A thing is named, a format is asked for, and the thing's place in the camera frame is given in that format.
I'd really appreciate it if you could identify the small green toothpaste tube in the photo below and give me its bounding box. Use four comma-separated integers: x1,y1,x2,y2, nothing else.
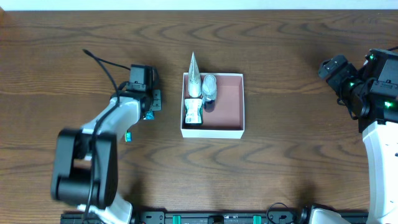
143,111,155,120

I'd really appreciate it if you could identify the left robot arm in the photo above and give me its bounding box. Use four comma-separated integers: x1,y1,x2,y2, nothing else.
50,82,162,223

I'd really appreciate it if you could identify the white Pantene tube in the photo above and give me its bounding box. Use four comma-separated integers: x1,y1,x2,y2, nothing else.
188,52,202,98

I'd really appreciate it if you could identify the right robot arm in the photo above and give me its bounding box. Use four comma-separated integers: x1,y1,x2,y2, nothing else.
297,49,397,223

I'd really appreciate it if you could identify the green white toothbrush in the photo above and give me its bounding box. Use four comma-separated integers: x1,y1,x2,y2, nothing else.
124,132,132,142

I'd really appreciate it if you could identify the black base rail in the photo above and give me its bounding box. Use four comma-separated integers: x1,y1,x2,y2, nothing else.
60,210,369,224

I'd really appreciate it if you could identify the blue foam soap pump bottle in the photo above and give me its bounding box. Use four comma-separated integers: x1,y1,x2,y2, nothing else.
202,75,217,113

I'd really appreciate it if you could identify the white cardboard box pink interior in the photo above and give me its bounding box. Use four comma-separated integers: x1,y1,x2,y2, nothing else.
180,73,245,139

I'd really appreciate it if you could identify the green white sachet pack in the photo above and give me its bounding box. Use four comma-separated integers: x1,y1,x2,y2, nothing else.
184,98,203,125

